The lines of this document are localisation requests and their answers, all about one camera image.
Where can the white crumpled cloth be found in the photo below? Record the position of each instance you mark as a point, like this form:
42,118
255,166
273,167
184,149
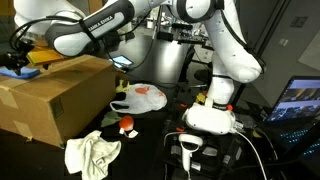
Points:
90,153

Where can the small yellow green object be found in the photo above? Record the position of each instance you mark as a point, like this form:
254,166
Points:
200,98

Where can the grey tablet lit screen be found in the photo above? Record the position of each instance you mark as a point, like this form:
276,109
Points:
121,60

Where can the blue cloth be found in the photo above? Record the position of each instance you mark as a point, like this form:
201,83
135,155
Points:
28,73

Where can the grey plaid sofa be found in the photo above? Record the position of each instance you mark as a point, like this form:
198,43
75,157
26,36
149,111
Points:
4,30

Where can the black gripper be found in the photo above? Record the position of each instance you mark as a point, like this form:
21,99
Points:
13,57

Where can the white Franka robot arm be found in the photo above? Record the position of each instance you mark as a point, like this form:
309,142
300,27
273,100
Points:
230,56

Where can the white VR headset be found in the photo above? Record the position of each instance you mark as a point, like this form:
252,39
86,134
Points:
208,118

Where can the large cardboard box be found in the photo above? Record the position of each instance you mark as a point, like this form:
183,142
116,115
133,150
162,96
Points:
66,100

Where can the white VR controller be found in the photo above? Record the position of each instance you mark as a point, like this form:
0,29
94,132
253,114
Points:
188,143

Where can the black stereo camera bar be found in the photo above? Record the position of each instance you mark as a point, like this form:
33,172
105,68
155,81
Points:
181,26

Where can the small orange knob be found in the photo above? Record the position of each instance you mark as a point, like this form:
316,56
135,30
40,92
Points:
229,107

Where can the open laptop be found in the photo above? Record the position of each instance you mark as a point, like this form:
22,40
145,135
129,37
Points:
296,100

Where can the yellow green cloth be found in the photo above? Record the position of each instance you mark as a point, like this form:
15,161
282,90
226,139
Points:
122,87

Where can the red plush fruit green leaf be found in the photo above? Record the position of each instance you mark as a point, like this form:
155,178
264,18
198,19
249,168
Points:
126,122

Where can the white plastic bag orange print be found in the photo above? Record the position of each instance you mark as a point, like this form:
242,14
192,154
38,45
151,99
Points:
143,98

